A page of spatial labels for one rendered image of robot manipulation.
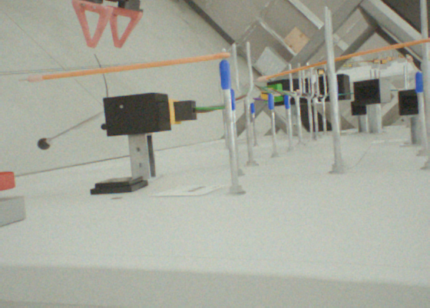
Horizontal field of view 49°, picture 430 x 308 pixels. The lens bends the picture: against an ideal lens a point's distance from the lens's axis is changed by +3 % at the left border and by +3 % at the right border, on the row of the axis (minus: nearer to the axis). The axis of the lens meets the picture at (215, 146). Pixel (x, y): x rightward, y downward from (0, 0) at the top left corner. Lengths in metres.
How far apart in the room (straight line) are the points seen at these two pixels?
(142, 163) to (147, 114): 0.05
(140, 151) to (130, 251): 0.27
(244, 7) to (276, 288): 8.11
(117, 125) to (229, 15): 7.85
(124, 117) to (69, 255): 0.27
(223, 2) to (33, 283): 8.17
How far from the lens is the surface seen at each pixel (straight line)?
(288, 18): 8.11
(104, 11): 0.82
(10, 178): 0.35
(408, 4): 1.48
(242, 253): 0.20
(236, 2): 8.29
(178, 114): 0.47
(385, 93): 0.98
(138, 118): 0.47
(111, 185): 0.43
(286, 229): 0.23
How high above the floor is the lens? 1.33
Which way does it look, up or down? 20 degrees down
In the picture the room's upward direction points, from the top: 42 degrees clockwise
